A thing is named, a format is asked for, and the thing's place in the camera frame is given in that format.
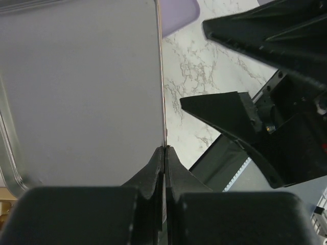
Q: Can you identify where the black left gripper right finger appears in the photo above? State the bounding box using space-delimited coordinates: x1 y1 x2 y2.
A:
165 146 319 244

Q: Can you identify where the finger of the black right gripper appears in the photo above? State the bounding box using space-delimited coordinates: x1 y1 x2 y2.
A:
202 1 326 88

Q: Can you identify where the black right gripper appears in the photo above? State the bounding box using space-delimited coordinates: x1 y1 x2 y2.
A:
180 71 326 189

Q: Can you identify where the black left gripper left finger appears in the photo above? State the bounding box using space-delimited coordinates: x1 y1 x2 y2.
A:
1 147 164 244

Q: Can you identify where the white slotted cable duct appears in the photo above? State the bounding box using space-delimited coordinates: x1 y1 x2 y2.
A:
223 157 252 192

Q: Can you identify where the lilac plastic tray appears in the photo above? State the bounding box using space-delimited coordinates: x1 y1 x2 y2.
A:
158 0 200 38

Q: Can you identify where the silver tin lid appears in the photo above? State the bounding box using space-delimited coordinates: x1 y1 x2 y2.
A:
1 1 167 197

